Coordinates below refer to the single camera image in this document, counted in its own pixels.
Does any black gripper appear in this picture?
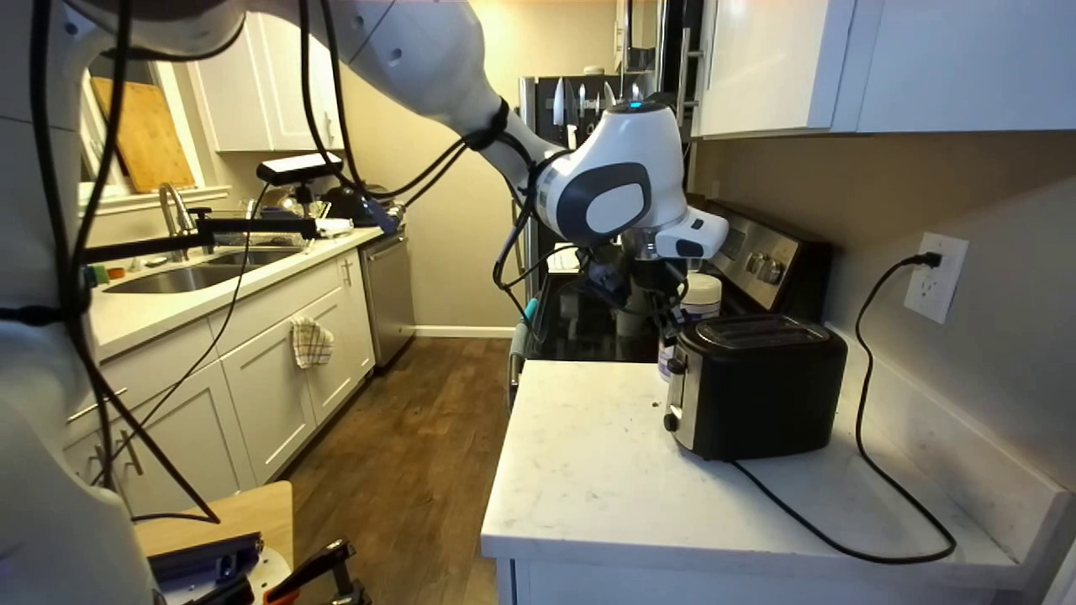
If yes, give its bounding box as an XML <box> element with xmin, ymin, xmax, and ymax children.
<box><xmin>583</xmin><ymin>247</ymin><xmax>688</xmax><ymax>354</ymax></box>

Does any black toaster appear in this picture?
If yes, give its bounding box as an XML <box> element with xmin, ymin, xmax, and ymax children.
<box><xmin>659</xmin><ymin>314</ymin><xmax>850</xmax><ymax>463</ymax></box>

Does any white round container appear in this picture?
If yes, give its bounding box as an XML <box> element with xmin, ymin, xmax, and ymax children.
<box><xmin>678</xmin><ymin>268</ymin><xmax>727</xmax><ymax>324</ymax></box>

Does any stainless black stove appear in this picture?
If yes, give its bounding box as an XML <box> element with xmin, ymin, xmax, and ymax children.
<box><xmin>508</xmin><ymin>198</ymin><xmax>842</xmax><ymax>370</ymax></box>

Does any stainless dishwasher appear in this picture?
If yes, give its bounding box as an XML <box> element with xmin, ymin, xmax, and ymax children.
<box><xmin>360</xmin><ymin>231</ymin><xmax>421</xmax><ymax>372</ymax></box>

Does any white hanging towel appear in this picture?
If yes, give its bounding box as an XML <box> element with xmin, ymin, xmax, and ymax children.
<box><xmin>286</xmin><ymin>315</ymin><xmax>339</xmax><ymax>372</ymax></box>

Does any silver kettle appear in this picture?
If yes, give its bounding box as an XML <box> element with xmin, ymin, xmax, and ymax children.
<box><xmin>266</xmin><ymin>181</ymin><xmax>331</xmax><ymax>228</ymax></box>

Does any white base cabinet run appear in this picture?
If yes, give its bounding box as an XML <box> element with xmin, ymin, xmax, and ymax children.
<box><xmin>59</xmin><ymin>248</ymin><xmax>381</xmax><ymax>521</ymax></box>

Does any black red clamp tool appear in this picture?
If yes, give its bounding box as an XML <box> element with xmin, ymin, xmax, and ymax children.
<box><xmin>261</xmin><ymin>538</ymin><xmax>371</xmax><ymax>605</ymax></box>

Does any wooden side table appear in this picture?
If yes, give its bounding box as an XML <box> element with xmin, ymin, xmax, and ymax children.
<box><xmin>130</xmin><ymin>480</ymin><xmax>298</xmax><ymax>605</ymax></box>

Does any stainless steel sink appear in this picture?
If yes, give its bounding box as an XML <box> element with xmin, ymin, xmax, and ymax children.
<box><xmin>105</xmin><ymin>247</ymin><xmax>305</xmax><ymax>298</ymax></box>

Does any chrome faucet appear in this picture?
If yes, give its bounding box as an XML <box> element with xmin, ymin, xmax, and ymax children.
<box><xmin>155</xmin><ymin>181</ymin><xmax>201</xmax><ymax>242</ymax></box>

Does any wooden cutting board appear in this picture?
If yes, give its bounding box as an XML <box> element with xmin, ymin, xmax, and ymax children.
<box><xmin>91</xmin><ymin>73</ymin><xmax>201</xmax><ymax>198</ymax></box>

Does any toaster lever switch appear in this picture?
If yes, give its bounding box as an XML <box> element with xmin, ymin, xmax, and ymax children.
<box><xmin>659</xmin><ymin>341</ymin><xmax>688</xmax><ymax>382</ymax></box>

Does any black toaster power cord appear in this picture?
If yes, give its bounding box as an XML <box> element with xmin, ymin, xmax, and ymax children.
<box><xmin>722</xmin><ymin>248</ymin><xmax>962</xmax><ymax>569</ymax></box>

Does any white wall outlet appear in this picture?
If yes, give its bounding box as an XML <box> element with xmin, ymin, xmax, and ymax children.
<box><xmin>902</xmin><ymin>228</ymin><xmax>971</xmax><ymax>328</ymax></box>

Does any white wall cabinet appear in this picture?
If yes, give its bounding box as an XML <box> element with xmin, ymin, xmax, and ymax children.
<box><xmin>184</xmin><ymin>9</ymin><xmax>345</xmax><ymax>157</ymax></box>
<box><xmin>688</xmin><ymin>0</ymin><xmax>1076</xmax><ymax>145</ymax></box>

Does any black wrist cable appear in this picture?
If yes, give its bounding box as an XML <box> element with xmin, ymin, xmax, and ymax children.
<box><xmin>294</xmin><ymin>0</ymin><xmax>546</xmax><ymax>328</ymax></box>

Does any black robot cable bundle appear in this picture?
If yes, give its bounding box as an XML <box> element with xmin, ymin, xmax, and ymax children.
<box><xmin>27</xmin><ymin>0</ymin><xmax>226</xmax><ymax>528</ymax></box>

